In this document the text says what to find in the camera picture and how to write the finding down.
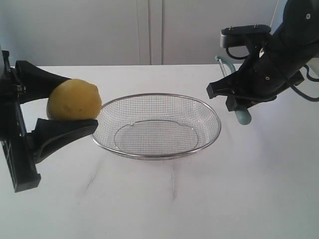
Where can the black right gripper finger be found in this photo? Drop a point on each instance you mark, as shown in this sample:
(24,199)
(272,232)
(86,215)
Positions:
(222,87)
(234,104)

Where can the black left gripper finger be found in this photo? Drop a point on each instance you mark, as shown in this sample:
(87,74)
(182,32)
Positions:
(51,135)
(38,84)

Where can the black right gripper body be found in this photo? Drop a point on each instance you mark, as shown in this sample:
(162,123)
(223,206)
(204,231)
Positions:
(272,65)

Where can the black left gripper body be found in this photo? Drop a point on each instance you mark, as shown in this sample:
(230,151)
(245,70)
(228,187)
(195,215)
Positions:
(13,134)

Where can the teal handled peeler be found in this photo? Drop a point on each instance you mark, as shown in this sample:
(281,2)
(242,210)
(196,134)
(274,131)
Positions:
(243,115)

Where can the yellow lemon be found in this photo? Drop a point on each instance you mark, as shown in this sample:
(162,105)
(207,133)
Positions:
(74,99)

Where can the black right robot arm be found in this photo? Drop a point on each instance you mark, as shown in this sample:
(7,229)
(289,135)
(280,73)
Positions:
(300,23)

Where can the beige side table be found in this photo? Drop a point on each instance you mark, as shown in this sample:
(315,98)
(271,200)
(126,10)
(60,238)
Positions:
(314,65)

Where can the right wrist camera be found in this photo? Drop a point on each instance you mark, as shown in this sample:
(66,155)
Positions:
(235,36)

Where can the wire mesh basket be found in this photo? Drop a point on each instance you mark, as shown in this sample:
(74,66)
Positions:
(156,126)

